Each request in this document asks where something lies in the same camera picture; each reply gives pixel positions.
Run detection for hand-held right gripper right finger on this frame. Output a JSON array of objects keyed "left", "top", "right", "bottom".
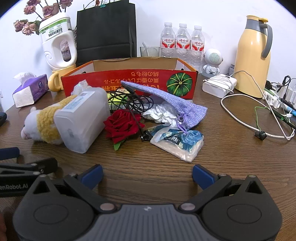
[{"left": 178, "top": 164, "right": 263, "bottom": 212}]

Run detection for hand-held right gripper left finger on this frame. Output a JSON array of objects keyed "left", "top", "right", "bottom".
[{"left": 32, "top": 164, "right": 117, "bottom": 214}]

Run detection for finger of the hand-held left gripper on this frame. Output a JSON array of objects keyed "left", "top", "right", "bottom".
[
  {"left": 0, "top": 147, "right": 21, "bottom": 161},
  {"left": 0, "top": 158, "right": 58, "bottom": 180}
]

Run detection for blue wet wipes packet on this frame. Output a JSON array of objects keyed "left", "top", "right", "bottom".
[{"left": 150, "top": 124, "right": 204, "bottom": 163}]

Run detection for yellow white plush toy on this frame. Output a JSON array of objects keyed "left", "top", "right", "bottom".
[{"left": 21, "top": 95, "right": 80, "bottom": 145}]

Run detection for translucent plastic container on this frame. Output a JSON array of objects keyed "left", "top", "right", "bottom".
[{"left": 54, "top": 91, "right": 111, "bottom": 154}]

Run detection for red fabric rose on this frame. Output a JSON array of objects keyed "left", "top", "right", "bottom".
[{"left": 103, "top": 110, "right": 146, "bottom": 151}]

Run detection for black earphone cable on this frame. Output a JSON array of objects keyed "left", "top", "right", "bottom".
[{"left": 107, "top": 87, "right": 154, "bottom": 142}]

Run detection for white tissue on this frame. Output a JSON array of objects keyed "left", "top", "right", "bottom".
[{"left": 142, "top": 104, "right": 177, "bottom": 124}]

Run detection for purple knitted pouch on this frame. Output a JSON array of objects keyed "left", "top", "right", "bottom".
[{"left": 121, "top": 81, "right": 207, "bottom": 135}]

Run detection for green bottle white cap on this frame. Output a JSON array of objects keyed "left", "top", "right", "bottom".
[{"left": 108, "top": 90, "right": 132, "bottom": 109}]

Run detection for clear crinkled plastic bag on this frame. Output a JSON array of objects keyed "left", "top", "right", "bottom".
[{"left": 70, "top": 79, "right": 93, "bottom": 96}]

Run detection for red cardboard box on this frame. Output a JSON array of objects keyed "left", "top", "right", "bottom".
[{"left": 60, "top": 57, "right": 199, "bottom": 101}]

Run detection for purple tissue pack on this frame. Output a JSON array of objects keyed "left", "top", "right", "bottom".
[{"left": 13, "top": 72, "right": 49, "bottom": 108}]

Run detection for yellow mug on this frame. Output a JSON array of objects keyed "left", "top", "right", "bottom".
[{"left": 48, "top": 65, "right": 77, "bottom": 92}]

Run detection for white power adapter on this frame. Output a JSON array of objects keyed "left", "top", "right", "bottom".
[{"left": 202, "top": 74, "right": 238, "bottom": 98}]

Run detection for white power strip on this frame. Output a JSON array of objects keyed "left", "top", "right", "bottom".
[{"left": 262, "top": 80, "right": 296, "bottom": 109}]

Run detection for white robot-shaped speaker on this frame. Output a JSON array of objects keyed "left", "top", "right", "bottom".
[{"left": 201, "top": 48, "right": 224, "bottom": 77}]

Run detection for yellow thermos jug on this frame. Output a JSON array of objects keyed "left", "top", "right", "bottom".
[{"left": 233, "top": 15, "right": 273, "bottom": 99}]

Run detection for white detergent jug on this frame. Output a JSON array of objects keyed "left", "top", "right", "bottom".
[{"left": 39, "top": 13, "right": 78, "bottom": 70}]

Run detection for clear water bottle red label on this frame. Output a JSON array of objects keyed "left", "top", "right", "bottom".
[
  {"left": 160, "top": 22, "right": 177, "bottom": 58},
  {"left": 176, "top": 23, "right": 192, "bottom": 59},
  {"left": 190, "top": 25, "right": 206, "bottom": 67}
]

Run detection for clear glass cup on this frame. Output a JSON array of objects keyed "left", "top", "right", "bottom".
[{"left": 140, "top": 42, "right": 160, "bottom": 58}]

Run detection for black chair back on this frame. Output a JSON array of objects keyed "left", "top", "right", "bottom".
[{"left": 76, "top": 0, "right": 137, "bottom": 67}]

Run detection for dried pink flowers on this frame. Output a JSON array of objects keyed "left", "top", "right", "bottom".
[{"left": 13, "top": 0, "right": 74, "bottom": 36}]

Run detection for green earphone cable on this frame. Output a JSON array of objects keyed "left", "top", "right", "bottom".
[{"left": 254, "top": 105, "right": 296, "bottom": 142}]

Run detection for white cable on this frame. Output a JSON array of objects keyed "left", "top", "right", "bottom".
[{"left": 221, "top": 71, "right": 296, "bottom": 141}]

